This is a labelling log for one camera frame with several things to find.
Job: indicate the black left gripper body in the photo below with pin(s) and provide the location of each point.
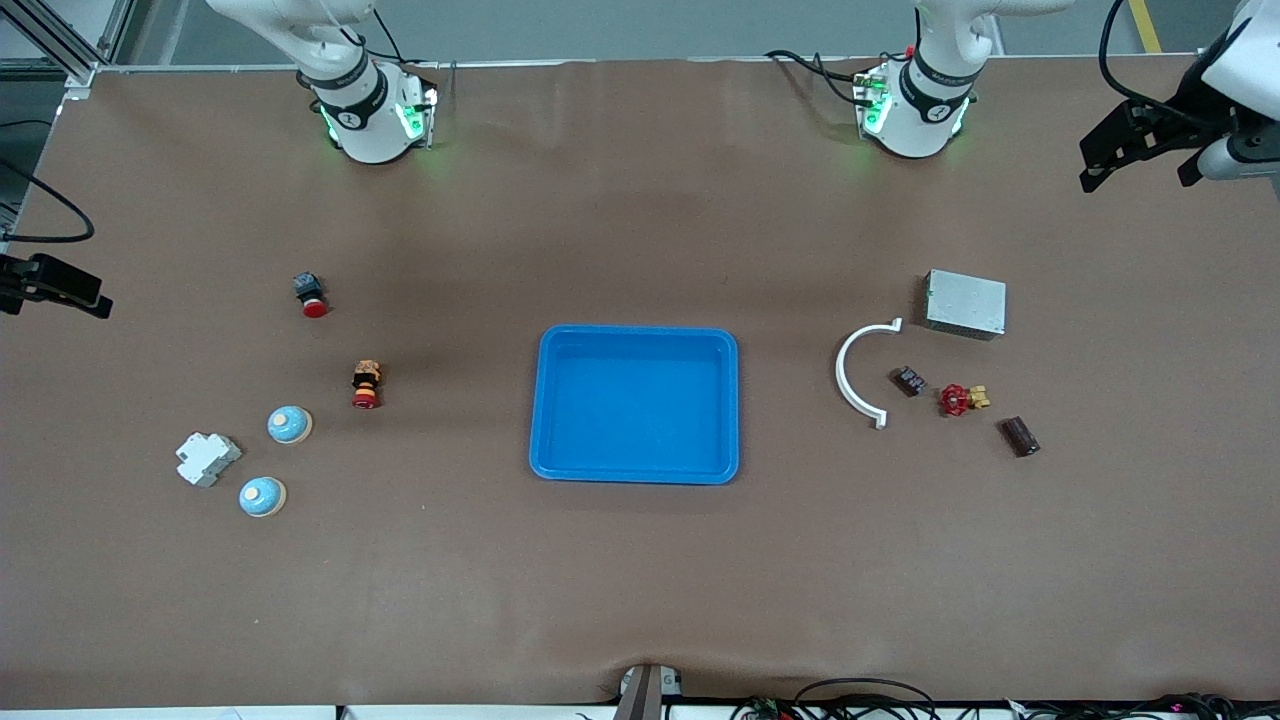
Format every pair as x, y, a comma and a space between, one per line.
1182, 112

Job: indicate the light blue desk bell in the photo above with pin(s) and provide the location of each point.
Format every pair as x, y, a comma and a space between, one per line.
262, 496
289, 425

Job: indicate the dark brown rectangular block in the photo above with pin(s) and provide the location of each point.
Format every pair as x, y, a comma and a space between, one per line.
1020, 437

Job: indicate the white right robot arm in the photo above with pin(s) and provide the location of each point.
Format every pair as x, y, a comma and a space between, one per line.
360, 120

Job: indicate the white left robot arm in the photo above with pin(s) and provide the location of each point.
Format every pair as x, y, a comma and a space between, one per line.
925, 100

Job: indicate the white circuit breaker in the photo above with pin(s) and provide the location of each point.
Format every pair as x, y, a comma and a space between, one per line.
207, 459

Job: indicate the silver metal box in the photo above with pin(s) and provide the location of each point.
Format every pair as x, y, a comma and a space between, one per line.
964, 303

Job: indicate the red handwheel brass valve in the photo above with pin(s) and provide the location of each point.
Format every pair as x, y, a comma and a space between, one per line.
955, 400

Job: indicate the red yellow emergency stop button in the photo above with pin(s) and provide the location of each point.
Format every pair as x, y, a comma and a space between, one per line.
367, 385

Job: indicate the blue plastic tray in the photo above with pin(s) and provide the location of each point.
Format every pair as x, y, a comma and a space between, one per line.
650, 420

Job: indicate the brown table cover sheet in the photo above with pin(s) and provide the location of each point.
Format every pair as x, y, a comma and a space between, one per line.
640, 580

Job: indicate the red button black base switch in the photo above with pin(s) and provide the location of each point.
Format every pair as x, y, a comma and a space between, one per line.
311, 294

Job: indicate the white curved plastic bracket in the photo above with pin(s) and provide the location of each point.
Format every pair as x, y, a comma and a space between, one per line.
840, 375

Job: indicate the grey metal clamp mount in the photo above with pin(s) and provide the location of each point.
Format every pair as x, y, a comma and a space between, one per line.
648, 692

